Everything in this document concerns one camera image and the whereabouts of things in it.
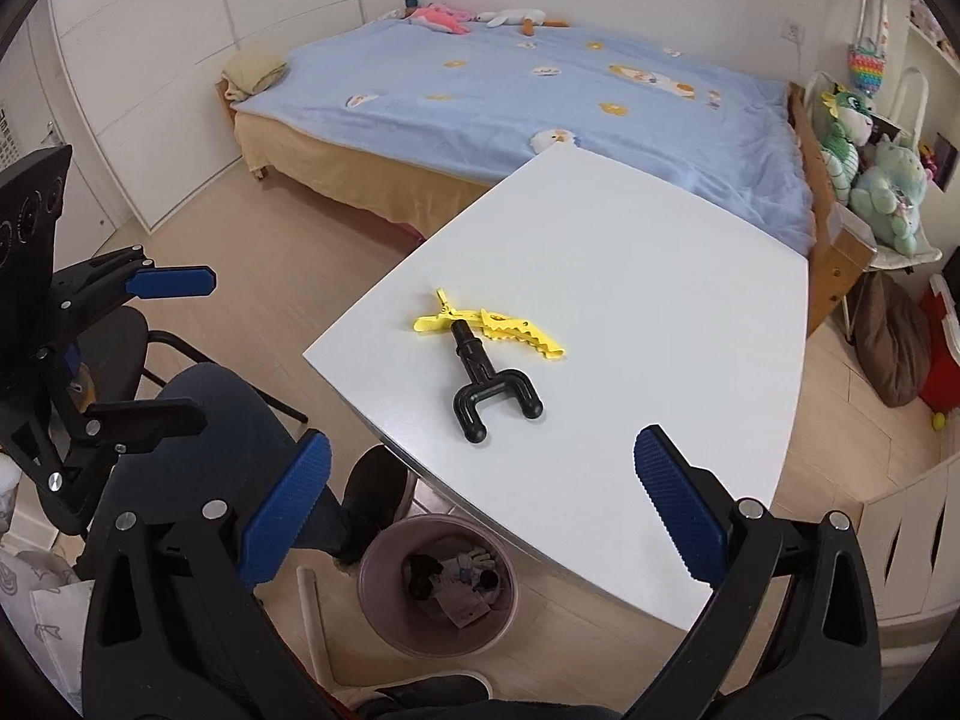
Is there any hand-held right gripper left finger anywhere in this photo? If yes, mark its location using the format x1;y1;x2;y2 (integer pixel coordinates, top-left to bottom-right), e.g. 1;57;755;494
81;429;335;720

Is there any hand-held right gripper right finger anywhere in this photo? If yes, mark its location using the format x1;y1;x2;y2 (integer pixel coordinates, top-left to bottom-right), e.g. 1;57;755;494
622;425;884;720

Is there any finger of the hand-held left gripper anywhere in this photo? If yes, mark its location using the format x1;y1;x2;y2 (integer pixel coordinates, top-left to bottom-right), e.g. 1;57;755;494
49;246;218;316
75;397;208;457

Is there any pink trash bin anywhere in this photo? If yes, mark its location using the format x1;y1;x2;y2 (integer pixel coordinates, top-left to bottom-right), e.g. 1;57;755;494
356;514;520;655

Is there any person's leg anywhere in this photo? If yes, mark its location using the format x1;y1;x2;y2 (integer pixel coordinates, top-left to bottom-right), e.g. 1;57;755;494
94;361;353;563

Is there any black shoe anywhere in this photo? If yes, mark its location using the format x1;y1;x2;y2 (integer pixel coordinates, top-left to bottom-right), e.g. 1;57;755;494
352;673;492;720
341;444;417;567

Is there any wooden bed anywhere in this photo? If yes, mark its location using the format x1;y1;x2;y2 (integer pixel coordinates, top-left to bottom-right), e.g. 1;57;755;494
217;11;878;338

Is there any grey printed cloth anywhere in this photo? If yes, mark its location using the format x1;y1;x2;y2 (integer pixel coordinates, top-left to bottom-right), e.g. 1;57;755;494
0;551;95;713

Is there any folded beige towel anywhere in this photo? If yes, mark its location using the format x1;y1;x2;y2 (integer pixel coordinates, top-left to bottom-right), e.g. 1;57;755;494
221;45;287;102

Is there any white wardrobe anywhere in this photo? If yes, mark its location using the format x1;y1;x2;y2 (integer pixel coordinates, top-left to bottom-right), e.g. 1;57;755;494
49;0;372;233

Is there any black forked plastic attachment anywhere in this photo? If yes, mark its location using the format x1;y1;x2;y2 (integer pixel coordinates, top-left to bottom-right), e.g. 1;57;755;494
452;319;542;443

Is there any white slotted cabinet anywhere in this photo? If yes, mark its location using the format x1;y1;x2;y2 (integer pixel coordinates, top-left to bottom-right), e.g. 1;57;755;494
859;457;960;623

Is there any yellow hair clip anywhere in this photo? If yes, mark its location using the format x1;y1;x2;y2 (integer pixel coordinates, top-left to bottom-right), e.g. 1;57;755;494
412;289;567;361

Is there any brown floor cushion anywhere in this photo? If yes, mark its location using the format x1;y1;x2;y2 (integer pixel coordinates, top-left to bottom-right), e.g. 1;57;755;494
855;274;932;407

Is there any red storage box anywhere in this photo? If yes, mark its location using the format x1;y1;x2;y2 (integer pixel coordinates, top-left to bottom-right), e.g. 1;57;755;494
919;274;960;413

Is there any light blue printed blanket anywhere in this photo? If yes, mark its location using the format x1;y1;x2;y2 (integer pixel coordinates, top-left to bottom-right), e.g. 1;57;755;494
244;15;818;252

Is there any pink plush toy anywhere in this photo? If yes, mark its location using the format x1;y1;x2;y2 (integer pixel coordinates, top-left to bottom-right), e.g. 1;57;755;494
405;2;473;36

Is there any teal bear plush toy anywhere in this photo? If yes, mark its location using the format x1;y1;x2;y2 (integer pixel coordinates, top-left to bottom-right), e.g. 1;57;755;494
850;136;935;254

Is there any green dragon plush toy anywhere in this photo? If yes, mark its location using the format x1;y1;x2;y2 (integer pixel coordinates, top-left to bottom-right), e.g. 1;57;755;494
817;86;875;203

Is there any white duck plush toy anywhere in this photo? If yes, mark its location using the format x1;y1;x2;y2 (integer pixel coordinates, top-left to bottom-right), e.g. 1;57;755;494
474;7;567;36

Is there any colourful bubble bag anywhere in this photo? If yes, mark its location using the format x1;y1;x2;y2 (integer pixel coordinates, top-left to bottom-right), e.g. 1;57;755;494
847;37;886;100

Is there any white folding chair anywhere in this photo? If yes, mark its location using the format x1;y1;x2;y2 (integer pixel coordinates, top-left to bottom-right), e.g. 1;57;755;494
806;67;946;338

